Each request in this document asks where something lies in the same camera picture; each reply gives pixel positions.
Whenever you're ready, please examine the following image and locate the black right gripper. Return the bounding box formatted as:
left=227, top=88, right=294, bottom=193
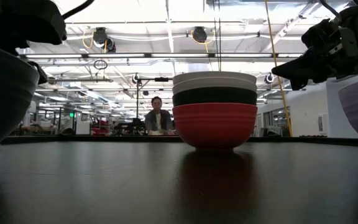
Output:
left=271, top=18, right=358, bottom=91

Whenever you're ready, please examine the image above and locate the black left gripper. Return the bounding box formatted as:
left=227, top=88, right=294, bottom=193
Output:
left=0, top=0, right=68, bottom=85

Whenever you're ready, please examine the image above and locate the black bowl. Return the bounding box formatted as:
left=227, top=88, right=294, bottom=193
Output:
left=0, top=40, right=40, bottom=152
left=172, top=86, right=258, bottom=107

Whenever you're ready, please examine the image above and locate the white bowl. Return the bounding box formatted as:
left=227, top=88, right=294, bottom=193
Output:
left=172, top=77, right=258, bottom=96

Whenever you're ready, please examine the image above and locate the red bowl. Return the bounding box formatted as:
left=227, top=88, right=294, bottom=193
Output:
left=172, top=103, right=259, bottom=150

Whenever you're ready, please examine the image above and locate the white cabinet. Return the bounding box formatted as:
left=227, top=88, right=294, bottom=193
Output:
left=75, top=112, right=91, bottom=135

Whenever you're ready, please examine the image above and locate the red tool cabinet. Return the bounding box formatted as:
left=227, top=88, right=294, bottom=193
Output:
left=91, top=119, right=111, bottom=136

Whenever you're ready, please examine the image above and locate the ceiling light strip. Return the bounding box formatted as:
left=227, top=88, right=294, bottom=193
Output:
left=20, top=52, right=301, bottom=59

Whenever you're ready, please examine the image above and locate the person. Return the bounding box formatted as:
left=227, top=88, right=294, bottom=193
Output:
left=144, top=95, right=176, bottom=136

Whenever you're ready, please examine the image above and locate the yellow cable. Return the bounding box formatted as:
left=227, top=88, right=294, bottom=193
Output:
left=264, top=0, right=293, bottom=138

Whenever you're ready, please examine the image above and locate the hanging black cable ring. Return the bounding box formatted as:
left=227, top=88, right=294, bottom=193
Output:
left=93, top=58, right=108, bottom=70

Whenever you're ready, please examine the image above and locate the black ceiling cable reel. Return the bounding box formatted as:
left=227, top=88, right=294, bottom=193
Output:
left=190, top=26, right=209, bottom=44
left=92, top=27, right=117, bottom=53

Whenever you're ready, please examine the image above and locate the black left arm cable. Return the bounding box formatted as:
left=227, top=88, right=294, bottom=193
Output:
left=61, top=0, right=95, bottom=20

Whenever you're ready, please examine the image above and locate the black table frame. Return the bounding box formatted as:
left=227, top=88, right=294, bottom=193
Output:
left=0, top=135, right=358, bottom=147

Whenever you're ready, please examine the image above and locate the thin black power cable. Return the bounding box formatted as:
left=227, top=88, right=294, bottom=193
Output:
left=213, top=0, right=223, bottom=72

